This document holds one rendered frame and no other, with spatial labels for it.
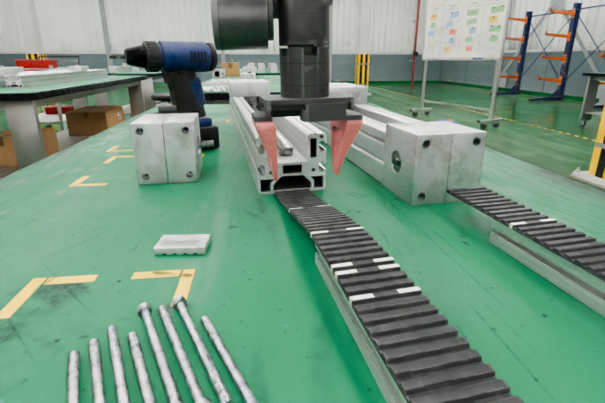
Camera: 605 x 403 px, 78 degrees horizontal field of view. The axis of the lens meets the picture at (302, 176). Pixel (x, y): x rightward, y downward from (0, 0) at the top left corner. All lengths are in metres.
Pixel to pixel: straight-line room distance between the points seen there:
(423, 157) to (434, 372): 0.32
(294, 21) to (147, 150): 0.31
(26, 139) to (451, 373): 2.79
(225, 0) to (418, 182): 0.31
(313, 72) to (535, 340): 0.31
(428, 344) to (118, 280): 0.26
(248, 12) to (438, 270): 0.31
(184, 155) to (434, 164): 0.36
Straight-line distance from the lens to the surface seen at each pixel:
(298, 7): 0.42
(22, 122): 2.87
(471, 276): 0.38
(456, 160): 0.53
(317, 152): 0.54
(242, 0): 0.43
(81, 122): 4.40
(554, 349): 0.32
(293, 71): 0.42
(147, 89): 5.88
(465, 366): 0.23
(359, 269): 0.29
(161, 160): 0.61
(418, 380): 0.22
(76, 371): 0.29
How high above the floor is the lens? 0.96
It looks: 17 degrees down
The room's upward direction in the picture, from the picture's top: straight up
